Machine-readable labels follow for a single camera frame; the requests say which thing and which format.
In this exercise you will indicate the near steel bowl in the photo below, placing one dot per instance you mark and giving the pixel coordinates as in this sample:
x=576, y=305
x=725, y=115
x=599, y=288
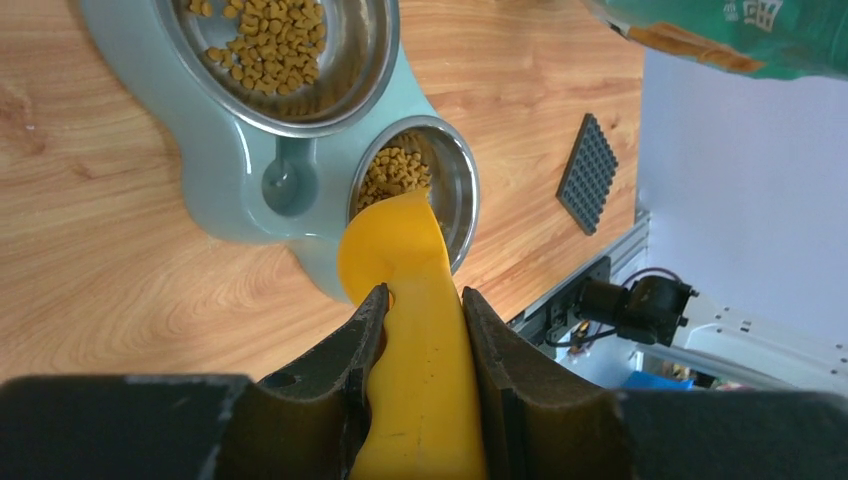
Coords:
x=454, y=190

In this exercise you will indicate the yellow plastic scoop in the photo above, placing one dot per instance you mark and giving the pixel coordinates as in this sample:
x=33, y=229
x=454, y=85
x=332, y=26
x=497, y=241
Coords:
x=422, y=391

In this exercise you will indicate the dark grey studded plate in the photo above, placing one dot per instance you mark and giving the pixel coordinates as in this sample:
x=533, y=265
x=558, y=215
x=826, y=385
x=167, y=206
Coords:
x=588, y=176

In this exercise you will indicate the green double pet bowl stand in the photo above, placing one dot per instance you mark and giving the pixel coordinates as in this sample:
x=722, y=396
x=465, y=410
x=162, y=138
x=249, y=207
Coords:
x=241, y=183

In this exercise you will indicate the brown kibble in far bowl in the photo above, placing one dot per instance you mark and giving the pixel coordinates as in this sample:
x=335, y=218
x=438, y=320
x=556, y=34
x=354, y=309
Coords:
x=270, y=47

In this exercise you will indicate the brown kibble in near bowl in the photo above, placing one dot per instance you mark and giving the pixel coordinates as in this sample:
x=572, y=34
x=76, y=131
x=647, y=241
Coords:
x=392, y=172

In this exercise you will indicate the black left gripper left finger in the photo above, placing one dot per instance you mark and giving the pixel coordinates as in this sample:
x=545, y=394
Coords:
x=307, y=420

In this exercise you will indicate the brown kibble in bowl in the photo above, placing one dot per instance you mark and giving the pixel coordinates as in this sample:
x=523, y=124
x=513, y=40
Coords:
x=270, y=47
x=392, y=172

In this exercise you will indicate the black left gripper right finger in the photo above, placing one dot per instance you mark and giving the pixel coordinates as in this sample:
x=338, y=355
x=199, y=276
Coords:
x=541, y=421

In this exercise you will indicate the green dog food bag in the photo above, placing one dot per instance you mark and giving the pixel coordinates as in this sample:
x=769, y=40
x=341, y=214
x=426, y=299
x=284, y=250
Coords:
x=760, y=39

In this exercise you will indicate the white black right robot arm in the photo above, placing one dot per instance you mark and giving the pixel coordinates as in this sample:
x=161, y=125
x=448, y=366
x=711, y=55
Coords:
x=670, y=320

